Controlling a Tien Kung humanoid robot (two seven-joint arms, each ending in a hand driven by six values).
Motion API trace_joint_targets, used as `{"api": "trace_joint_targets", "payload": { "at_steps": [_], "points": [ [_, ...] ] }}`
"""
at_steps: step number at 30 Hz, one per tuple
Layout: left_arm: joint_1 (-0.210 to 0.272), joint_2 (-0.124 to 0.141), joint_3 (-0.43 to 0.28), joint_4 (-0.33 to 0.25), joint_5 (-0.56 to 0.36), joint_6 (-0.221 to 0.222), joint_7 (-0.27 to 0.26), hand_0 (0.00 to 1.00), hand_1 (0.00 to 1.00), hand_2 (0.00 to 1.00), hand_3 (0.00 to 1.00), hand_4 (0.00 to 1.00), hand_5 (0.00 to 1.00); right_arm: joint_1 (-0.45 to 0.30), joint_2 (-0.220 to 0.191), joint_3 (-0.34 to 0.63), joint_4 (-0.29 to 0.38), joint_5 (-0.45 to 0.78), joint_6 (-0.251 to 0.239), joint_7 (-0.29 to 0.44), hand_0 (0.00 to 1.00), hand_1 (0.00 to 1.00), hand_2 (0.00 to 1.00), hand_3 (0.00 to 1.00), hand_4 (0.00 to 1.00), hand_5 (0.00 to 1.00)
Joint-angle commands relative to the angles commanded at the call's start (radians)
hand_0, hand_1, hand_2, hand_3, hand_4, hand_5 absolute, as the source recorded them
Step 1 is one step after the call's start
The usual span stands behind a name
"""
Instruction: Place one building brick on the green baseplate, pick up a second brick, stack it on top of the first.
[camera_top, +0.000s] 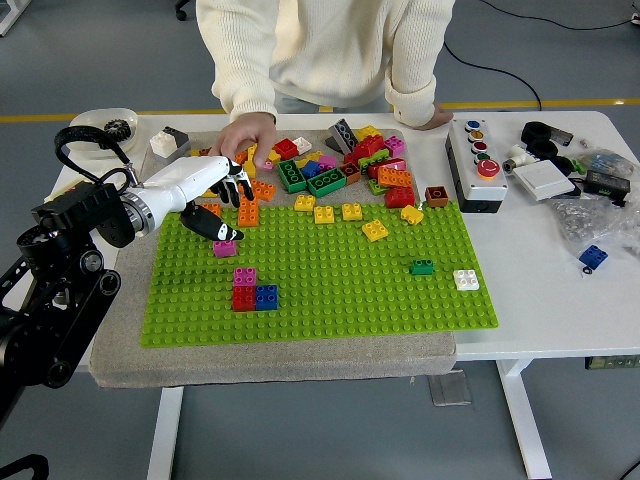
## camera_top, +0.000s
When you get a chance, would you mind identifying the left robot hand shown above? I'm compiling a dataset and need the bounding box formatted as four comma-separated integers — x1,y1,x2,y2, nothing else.
143,156,255,243

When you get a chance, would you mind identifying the person's left hand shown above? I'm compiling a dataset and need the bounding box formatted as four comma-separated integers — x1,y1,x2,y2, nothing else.
410,101,455,131

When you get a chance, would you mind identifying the person's right hand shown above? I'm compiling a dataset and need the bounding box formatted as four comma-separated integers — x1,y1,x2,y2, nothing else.
207,110,278,169

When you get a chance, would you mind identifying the red building brick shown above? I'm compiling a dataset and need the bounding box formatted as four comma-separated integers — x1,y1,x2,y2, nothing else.
231,284,257,313
349,135,389,159
367,157,407,179
384,186,417,209

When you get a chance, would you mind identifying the green studded baseplate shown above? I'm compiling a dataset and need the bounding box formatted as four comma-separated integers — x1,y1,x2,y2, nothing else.
139,201,500,349

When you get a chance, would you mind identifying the grey building brick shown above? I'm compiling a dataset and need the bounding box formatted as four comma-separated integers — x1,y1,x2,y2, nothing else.
149,125,191,164

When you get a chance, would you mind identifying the tall white brick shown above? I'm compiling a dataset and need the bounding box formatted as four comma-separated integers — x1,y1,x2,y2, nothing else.
149,130,176,156

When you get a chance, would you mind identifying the long orange brick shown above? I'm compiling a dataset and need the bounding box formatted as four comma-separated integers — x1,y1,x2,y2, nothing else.
249,179,277,201

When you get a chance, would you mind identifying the upturned dark green brick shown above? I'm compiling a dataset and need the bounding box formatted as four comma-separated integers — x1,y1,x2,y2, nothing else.
277,158,307,194
306,167,349,196

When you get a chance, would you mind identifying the grey long brick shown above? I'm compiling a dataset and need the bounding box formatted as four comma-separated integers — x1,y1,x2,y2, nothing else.
324,118,360,154

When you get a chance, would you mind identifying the white push-button control box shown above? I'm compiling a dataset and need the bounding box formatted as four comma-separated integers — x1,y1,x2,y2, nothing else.
444,118,510,215

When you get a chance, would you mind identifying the black gear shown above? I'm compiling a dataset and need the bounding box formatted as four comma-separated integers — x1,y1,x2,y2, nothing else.
103,119,133,142

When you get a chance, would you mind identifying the white pipe fitting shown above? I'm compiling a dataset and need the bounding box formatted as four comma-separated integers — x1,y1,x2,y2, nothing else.
502,143,539,174

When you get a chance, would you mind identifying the white plastic bowl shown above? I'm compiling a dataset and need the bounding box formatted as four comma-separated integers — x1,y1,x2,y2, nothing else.
68,108,140,157

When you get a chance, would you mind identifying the person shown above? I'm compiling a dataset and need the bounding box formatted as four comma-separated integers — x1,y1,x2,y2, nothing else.
195,0,457,130

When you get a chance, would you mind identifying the clear bag with blue parts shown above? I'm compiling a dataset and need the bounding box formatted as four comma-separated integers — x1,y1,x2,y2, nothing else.
574,147,640,181

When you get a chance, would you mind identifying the black power adapter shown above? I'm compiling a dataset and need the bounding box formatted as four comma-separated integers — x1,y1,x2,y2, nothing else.
582,169,632,201

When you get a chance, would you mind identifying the clear bag of screws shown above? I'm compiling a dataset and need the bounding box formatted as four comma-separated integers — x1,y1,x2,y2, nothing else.
547,192,640,259

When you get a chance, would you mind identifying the grey-brown mat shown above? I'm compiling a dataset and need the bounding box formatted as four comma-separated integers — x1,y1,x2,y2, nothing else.
88,128,459,390

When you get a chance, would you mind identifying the white table leg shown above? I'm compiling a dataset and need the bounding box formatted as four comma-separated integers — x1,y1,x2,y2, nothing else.
496,358,554,480
146,385,185,480

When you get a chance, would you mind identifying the table height controller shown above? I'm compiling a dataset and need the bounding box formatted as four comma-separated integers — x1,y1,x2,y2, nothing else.
584,354,640,371

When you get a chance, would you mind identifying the black floor cable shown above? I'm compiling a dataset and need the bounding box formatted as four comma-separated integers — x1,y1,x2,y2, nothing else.
484,0,640,31
442,38,544,112

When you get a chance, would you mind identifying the white wall switch plate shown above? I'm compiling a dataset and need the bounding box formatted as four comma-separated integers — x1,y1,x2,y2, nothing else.
512,158,577,203

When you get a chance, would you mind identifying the white furniture frame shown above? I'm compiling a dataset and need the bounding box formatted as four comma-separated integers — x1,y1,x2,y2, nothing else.
0,0,24,37

